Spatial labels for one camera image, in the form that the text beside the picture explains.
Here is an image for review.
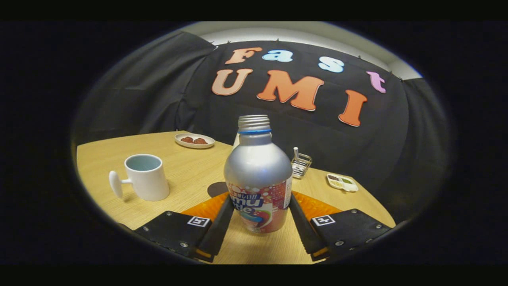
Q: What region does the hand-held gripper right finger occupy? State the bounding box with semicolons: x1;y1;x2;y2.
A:
289;191;393;262

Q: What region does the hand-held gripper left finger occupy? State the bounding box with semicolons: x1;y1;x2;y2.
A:
133;193;235;263

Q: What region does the metal wire basket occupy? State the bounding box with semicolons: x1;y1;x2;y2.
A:
291;147;313;179

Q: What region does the dark brown round coaster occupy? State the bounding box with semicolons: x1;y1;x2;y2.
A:
207;182;229;198

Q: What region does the silver juice bottle pink label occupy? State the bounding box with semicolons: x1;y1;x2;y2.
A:
223;115;293;234

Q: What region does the white oval plate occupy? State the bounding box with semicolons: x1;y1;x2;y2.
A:
175;133;216;149

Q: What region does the white cup with knob handle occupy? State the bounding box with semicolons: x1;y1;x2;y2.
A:
109;154;170;201

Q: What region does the white divided condiment dish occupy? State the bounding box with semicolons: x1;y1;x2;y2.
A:
327;173;359;193

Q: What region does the wooden table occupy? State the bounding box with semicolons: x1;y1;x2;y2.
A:
76;130;396;265

